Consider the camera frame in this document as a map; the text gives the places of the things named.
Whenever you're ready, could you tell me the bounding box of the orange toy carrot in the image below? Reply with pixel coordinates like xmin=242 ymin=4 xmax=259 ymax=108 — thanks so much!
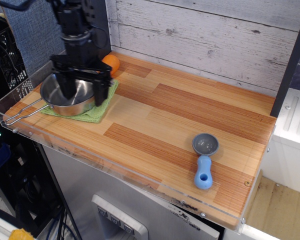
xmin=101 ymin=54 xmax=120 ymax=77

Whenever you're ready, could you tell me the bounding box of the clear acrylic table guard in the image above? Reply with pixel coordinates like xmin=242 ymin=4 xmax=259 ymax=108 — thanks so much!
xmin=0 ymin=53 xmax=276 ymax=232

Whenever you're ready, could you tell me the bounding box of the blue grey toy spoon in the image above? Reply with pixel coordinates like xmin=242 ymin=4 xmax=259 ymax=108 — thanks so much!
xmin=192 ymin=133 xmax=219 ymax=190

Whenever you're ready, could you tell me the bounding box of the black frame post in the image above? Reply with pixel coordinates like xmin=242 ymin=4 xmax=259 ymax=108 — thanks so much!
xmin=270 ymin=30 xmax=300 ymax=118
xmin=85 ymin=0 xmax=111 ymax=60

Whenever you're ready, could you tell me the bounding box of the black plastic crate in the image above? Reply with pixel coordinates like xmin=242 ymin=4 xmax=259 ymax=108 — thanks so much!
xmin=0 ymin=13 xmax=34 ymax=99

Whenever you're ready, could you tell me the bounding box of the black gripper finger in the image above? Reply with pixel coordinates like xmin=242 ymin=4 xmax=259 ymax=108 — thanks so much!
xmin=93 ymin=81 xmax=110 ymax=107
xmin=56 ymin=73 xmax=77 ymax=99

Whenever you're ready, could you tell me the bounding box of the silver cabinet with buttons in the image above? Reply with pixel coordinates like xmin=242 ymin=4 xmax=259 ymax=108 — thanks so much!
xmin=43 ymin=146 xmax=223 ymax=240

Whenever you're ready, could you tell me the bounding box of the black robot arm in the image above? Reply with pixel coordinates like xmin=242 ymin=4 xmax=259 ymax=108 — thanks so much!
xmin=50 ymin=0 xmax=112 ymax=106

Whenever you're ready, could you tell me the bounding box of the silver metal pan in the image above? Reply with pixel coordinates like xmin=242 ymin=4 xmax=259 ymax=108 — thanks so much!
xmin=4 ymin=74 xmax=95 ymax=126

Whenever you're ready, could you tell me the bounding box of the green folded cloth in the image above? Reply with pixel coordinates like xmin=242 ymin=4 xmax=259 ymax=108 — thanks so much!
xmin=40 ymin=79 xmax=119 ymax=124

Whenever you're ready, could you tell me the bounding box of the black left frame post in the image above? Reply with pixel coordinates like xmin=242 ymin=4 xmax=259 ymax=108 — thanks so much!
xmin=85 ymin=0 xmax=111 ymax=60

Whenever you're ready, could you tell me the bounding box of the white side unit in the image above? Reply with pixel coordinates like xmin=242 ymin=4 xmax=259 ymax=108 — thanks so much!
xmin=260 ymin=88 xmax=300 ymax=192

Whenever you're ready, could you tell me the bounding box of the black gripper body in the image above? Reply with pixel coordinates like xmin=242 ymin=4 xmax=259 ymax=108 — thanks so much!
xmin=50 ymin=37 xmax=112 ymax=87

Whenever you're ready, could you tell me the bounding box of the black right frame post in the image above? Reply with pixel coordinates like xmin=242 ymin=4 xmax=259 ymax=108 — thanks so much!
xmin=270 ymin=30 xmax=300 ymax=118

